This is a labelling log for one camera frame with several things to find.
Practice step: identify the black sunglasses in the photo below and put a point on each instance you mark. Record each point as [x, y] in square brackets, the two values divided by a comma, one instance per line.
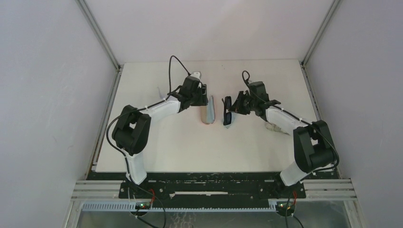
[227, 114]

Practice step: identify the pink glasses case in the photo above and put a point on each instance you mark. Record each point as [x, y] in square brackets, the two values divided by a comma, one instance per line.
[203, 114]

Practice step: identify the white sunglasses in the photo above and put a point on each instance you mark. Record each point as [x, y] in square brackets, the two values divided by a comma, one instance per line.
[162, 94]

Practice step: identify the patterned glasses case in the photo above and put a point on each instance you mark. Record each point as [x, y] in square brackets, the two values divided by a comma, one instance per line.
[274, 128]

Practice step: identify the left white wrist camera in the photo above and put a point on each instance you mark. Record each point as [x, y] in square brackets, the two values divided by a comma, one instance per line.
[197, 75]

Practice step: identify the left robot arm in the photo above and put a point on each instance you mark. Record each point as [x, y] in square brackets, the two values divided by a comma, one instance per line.
[129, 132]

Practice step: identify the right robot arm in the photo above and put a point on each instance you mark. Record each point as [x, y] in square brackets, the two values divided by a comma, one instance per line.
[312, 144]

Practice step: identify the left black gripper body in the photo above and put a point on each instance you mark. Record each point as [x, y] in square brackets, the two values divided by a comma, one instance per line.
[203, 95]

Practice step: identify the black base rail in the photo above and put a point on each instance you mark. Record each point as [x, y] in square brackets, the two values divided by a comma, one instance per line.
[220, 190]

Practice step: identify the light blue cloth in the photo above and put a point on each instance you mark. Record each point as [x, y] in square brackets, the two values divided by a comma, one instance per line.
[230, 125]
[210, 112]

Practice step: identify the aluminium frame rail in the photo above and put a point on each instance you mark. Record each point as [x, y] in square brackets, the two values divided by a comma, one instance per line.
[102, 195]

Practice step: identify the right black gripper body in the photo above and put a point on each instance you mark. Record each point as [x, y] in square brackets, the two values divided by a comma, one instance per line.
[236, 103]

